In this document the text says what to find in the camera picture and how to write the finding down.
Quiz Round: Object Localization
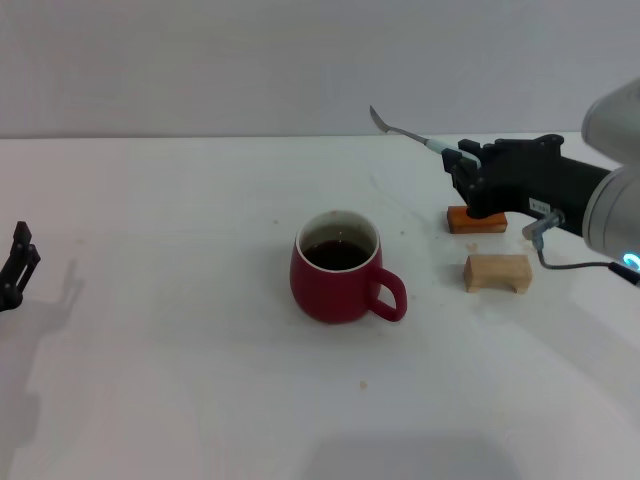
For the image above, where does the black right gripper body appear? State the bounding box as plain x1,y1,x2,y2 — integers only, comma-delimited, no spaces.
465,133,612,235

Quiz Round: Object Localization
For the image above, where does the light wooden arched block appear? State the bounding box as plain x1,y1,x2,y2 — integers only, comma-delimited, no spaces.
463,253,533,295

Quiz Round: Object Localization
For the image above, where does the spoon with light blue handle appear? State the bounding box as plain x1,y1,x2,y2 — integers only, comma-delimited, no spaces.
369,104,482,170

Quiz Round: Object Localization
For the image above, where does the gripper cable with metal plug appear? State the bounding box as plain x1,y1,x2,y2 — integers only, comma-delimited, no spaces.
522,208,640,287

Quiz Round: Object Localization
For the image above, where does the orange wooden block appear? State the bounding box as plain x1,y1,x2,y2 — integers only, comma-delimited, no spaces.
446,204,509,235

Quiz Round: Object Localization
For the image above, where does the red ceramic coffee cup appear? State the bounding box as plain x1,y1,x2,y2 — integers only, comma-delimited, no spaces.
289,209,408,325

